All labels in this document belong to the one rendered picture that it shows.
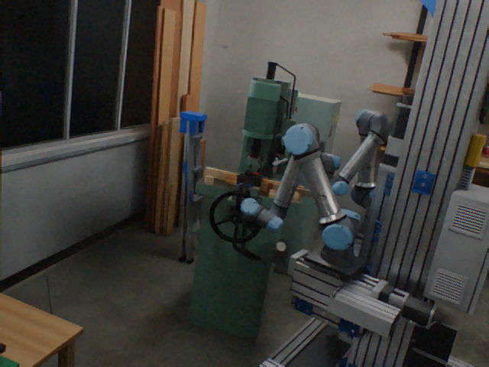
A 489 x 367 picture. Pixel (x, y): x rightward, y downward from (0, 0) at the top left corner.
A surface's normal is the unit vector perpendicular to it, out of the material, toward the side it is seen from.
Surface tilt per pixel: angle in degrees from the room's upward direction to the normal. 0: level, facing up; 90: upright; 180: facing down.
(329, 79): 90
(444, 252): 90
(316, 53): 90
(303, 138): 84
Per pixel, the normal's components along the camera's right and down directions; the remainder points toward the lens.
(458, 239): -0.56, 0.13
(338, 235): -0.32, 0.30
